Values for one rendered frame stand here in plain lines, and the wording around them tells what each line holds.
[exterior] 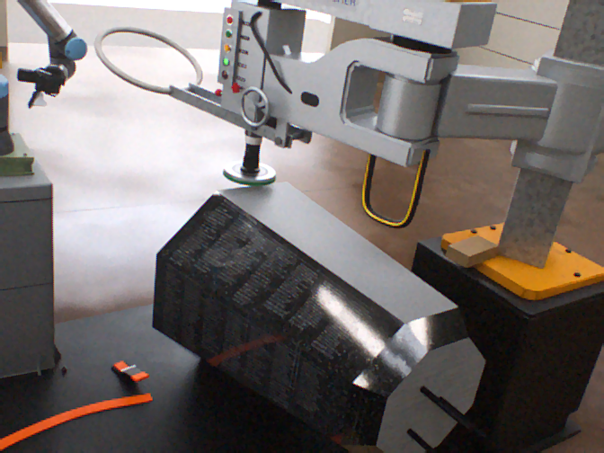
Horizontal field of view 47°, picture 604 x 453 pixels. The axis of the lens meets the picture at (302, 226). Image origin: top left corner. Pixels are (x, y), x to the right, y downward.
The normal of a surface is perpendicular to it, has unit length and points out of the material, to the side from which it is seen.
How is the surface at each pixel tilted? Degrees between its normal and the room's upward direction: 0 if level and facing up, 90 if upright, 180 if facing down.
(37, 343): 90
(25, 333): 90
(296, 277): 45
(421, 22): 90
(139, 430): 0
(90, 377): 0
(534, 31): 90
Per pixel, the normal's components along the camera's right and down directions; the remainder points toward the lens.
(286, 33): 0.77, 0.37
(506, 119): 0.31, 0.44
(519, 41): -0.86, 0.10
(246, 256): -0.45, -0.52
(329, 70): -0.62, 0.24
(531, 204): -0.44, 0.32
